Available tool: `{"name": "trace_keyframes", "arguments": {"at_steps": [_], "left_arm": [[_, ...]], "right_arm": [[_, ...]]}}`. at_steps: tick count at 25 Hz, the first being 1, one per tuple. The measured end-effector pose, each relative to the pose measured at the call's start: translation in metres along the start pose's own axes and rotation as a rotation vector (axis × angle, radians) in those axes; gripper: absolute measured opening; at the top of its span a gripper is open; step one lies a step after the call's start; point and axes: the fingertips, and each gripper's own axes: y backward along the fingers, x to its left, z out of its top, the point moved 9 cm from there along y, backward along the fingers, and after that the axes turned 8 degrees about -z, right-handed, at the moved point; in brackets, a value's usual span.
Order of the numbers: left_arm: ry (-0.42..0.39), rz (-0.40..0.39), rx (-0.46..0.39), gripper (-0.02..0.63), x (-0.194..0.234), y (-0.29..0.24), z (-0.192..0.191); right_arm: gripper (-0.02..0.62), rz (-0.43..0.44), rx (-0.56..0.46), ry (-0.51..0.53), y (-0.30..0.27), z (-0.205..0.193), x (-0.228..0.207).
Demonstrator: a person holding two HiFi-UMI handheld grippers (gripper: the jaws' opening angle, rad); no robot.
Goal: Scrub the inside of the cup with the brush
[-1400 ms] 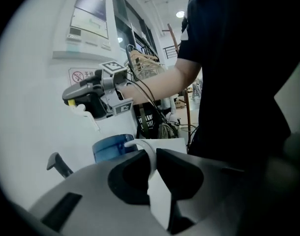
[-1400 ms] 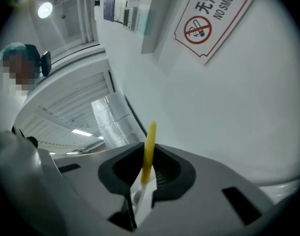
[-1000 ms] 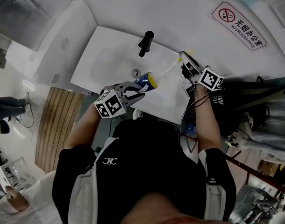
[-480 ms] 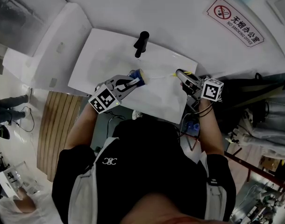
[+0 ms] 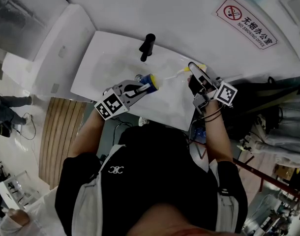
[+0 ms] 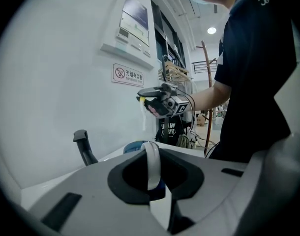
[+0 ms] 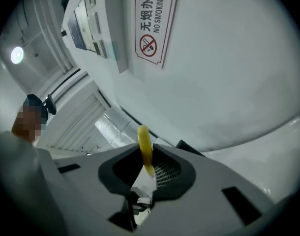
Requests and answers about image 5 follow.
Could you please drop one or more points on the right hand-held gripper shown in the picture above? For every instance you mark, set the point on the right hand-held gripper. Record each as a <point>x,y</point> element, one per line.
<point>225,93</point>

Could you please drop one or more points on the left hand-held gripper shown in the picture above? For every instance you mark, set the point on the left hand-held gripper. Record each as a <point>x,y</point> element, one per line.
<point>113,104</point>

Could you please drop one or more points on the yellow white toothbrush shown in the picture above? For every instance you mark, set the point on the yellow white toothbrush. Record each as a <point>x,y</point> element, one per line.
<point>175,75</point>

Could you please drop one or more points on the person's left forearm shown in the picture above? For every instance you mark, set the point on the person's left forearm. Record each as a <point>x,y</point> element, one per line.
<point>87,134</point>

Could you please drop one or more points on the person's right forearm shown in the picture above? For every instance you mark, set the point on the person's right forearm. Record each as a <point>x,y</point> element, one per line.
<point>216,136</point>

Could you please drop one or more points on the metal sink drain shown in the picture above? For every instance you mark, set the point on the metal sink drain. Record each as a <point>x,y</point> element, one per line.
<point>139,77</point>

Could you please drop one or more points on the black wrist band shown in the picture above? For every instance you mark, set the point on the black wrist band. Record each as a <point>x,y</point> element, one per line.
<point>212,115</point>

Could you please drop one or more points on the black printed tote bag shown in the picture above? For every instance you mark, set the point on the black printed tote bag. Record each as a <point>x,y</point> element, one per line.
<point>253,99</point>

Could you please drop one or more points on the white wash basin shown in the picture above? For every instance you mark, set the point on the white wash basin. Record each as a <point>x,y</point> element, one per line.
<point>105,65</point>

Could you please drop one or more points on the black faucet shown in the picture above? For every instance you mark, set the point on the black faucet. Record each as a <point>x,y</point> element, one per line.
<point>147,45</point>

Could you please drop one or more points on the red white no-smoking sign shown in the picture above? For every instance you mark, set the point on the red white no-smoking sign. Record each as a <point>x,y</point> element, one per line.
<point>248,23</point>

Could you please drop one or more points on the light grey denim garment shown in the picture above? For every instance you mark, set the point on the light grey denim garment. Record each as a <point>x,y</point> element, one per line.
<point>287,136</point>

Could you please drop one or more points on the person's black shirt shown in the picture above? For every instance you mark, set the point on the person's black shirt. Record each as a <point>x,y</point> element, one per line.
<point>152,171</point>

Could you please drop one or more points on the wooden slatted panel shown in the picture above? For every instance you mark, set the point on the wooden slatted panel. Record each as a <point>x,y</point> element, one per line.
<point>61,141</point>

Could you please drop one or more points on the brown wooden coat stand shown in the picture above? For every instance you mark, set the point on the brown wooden coat stand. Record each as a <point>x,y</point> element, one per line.
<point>270,180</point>

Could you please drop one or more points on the brown cardboard box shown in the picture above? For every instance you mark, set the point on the brown cardboard box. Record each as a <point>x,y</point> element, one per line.
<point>285,172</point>

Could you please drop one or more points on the person's face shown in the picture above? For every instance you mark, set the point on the person's face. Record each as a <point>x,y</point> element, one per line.
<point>169,222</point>

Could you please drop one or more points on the white work table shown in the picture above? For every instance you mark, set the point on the white work table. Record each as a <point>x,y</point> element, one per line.
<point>17,193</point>

